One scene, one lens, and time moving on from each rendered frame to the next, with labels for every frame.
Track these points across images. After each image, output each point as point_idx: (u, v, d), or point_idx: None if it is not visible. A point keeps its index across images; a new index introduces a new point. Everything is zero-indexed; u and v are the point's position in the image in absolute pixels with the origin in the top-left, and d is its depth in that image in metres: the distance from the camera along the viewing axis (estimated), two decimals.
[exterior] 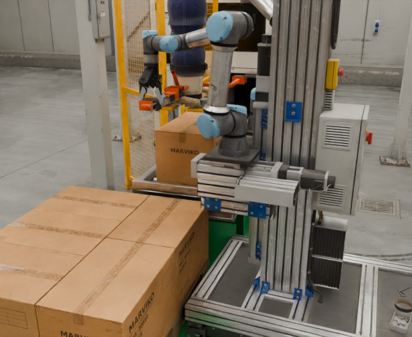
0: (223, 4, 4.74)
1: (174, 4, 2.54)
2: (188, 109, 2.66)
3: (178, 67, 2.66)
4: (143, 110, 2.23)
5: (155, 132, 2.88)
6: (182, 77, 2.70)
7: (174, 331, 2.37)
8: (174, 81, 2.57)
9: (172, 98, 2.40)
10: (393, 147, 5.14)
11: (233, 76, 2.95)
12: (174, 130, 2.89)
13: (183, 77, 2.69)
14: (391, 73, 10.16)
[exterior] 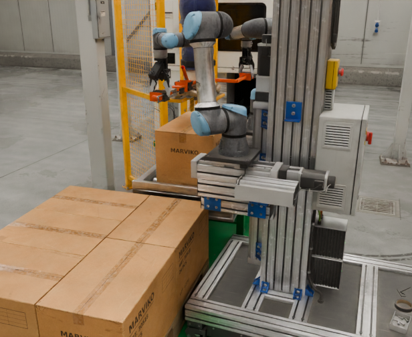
0: (223, 4, 4.74)
1: (186, 4, 2.74)
2: (196, 101, 2.87)
3: (188, 63, 2.87)
4: (153, 101, 2.44)
5: (155, 132, 2.88)
6: (191, 73, 2.91)
7: (174, 331, 2.37)
8: (184, 75, 2.78)
9: (181, 91, 2.60)
10: (393, 147, 5.14)
11: (241, 73, 3.15)
12: (174, 130, 2.89)
13: (192, 72, 2.90)
14: (391, 73, 10.16)
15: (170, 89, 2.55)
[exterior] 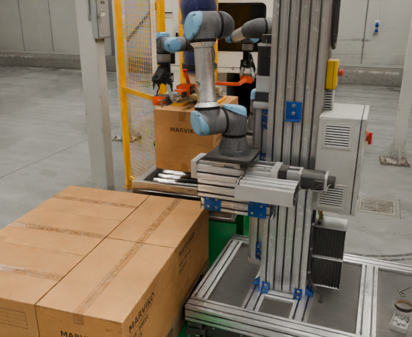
0: (223, 4, 4.74)
1: (188, 4, 2.74)
2: None
3: (190, 67, 2.87)
4: (156, 105, 2.44)
5: (154, 110, 2.83)
6: (193, 76, 2.91)
7: (174, 331, 2.37)
8: (186, 79, 2.78)
9: (183, 95, 2.61)
10: (393, 147, 5.14)
11: (241, 75, 3.15)
12: (174, 108, 2.84)
13: (194, 75, 2.91)
14: (391, 73, 10.16)
15: (173, 93, 2.55)
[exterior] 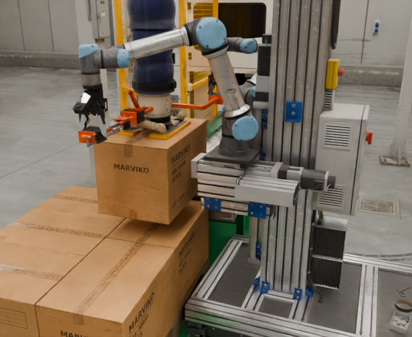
0: (223, 4, 4.74)
1: (135, 3, 2.10)
2: (150, 135, 2.25)
3: (140, 86, 2.24)
4: (83, 142, 1.82)
5: None
6: (145, 97, 2.28)
7: (174, 331, 2.37)
8: (133, 102, 2.15)
9: (125, 126, 1.98)
10: (393, 147, 5.14)
11: (211, 95, 2.53)
12: (119, 140, 2.21)
13: (146, 97, 2.28)
14: (391, 73, 10.16)
15: (110, 125, 1.92)
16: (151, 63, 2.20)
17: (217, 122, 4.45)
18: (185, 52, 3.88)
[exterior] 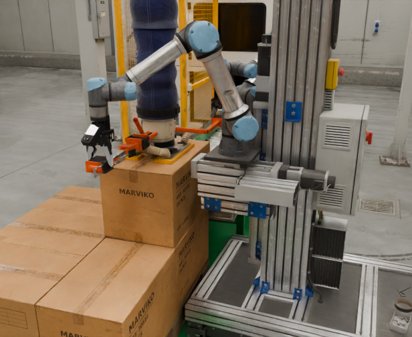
0: (223, 4, 4.74)
1: (138, 3, 2.10)
2: (155, 160, 2.28)
3: (145, 111, 2.28)
4: (90, 172, 1.86)
5: None
6: (150, 123, 2.32)
7: (174, 331, 2.37)
8: (138, 129, 2.19)
9: (131, 154, 2.02)
10: (393, 147, 5.14)
11: (213, 118, 2.57)
12: (124, 165, 2.25)
13: (151, 122, 2.32)
14: (391, 73, 10.16)
15: (116, 154, 1.96)
16: (155, 90, 2.24)
17: None
18: None
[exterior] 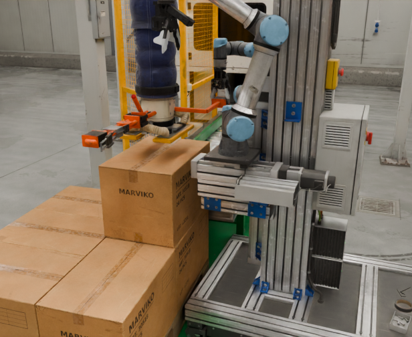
0: None
1: (138, 3, 2.11)
2: (154, 139, 2.25)
3: (144, 90, 2.24)
4: (87, 146, 1.82)
5: (99, 168, 2.25)
6: (148, 101, 2.29)
7: (174, 331, 2.37)
8: (136, 107, 2.16)
9: (126, 130, 1.99)
10: (393, 147, 5.14)
11: (213, 98, 2.53)
12: (124, 165, 2.25)
13: (150, 101, 2.28)
14: (391, 73, 10.16)
15: (114, 129, 1.92)
16: (154, 67, 2.21)
17: (217, 122, 4.45)
18: (185, 52, 3.88)
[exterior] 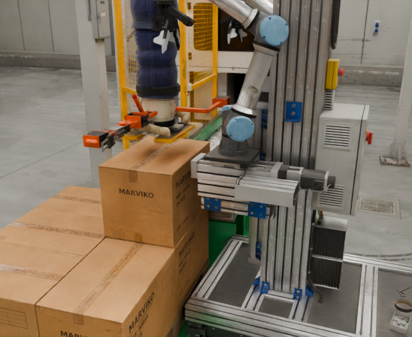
0: None
1: (138, 3, 2.10)
2: (154, 139, 2.25)
3: (144, 90, 2.24)
4: (88, 147, 1.82)
5: (99, 168, 2.25)
6: (149, 101, 2.28)
7: (174, 331, 2.37)
8: (137, 107, 2.15)
9: (127, 130, 1.99)
10: (393, 147, 5.14)
11: (214, 98, 2.53)
12: (124, 165, 2.25)
13: (150, 101, 2.28)
14: (391, 73, 10.16)
15: (115, 129, 1.92)
16: (155, 67, 2.21)
17: (217, 122, 4.45)
18: (185, 52, 3.88)
